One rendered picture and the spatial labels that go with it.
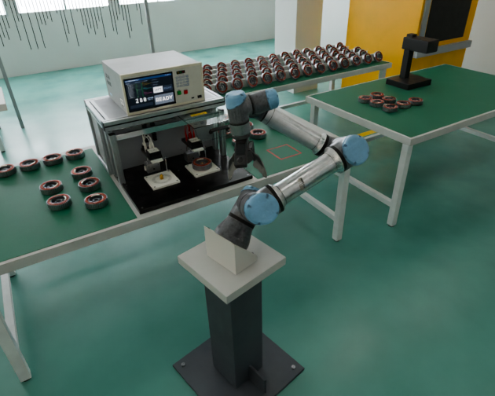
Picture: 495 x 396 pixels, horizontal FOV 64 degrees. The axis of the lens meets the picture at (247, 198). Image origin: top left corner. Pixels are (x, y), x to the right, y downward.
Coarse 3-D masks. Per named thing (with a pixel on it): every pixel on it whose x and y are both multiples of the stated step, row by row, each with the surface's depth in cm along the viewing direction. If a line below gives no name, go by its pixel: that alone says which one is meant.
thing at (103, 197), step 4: (100, 192) 202; (88, 196) 199; (92, 196) 200; (96, 196) 201; (100, 196) 201; (104, 196) 199; (84, 200) 197; (88, 200) 197; (92, 200) 200; (96, 200) 198; (100, 200) 196; (104, 200) 197; (88, 204) 194; (92, 204) 194; (96, 204) 195; (100, 204) 196; (104, 204) 197; (88, 208) 196; (92, 208) 195; (96, 208) 195
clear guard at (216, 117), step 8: (192, 112) 219; (208, 112) 218; (216, 112) 218; (224, 112) 217; (184, 120) 209; (192, 120) 208; (200, 120) 208; (208, 120) 208; (216, 120) 208; (224, 120) 207; (200, 128) 201; (208, 128) 202; (200, 136) 199; (208, 136) 201; (216, 136) 202; (224, 136) 204
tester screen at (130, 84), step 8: (128, 80) 195; (136, 80) 196; (144, 80) 199; (152, 80) 201; (160, 80) 203; (168, 80) 205; (128, 88) 196; (136, 88) 198; (144, 88) 200; (152, 88) 203; (128, 96) 198; (136, 96) 200; (144, 96) 202; (152, 96) 204; (136, 104) 202; (152, 104) 207; (160, 104) 209
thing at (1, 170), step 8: (72, 152) 246; (80, 152) 244; (24, 160) 236; (32, 160) 237; (48, 160) 236; (56, 160) 238; (0, 168) 230; (8, 168) 233; (24, 168) 230; (32, 168) 232; (0, 176) 225
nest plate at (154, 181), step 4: (160, 172) 220; (164, 172) 220; (168, 172) 220; (148, 176) 217; (152, 176) 217; (156, 176) 217; (164, 176) 216; (168, 176) 216; (172, 176) 216; (148, 180) 213; (152, 180) 213; (156, 180) 213; (160, 180) 213; (164, 180) 213; (168, 180) 213; (172, 180) 212; (176, 180) 212; (148, 184) 211; (152, 184) 209; (156, 184) 209; (160, 184) 209; (164, 184) 209; (168, 184) 209; (172, 184) 210; (152, 188) 206; (156, 188) 206; (160, 188) 208
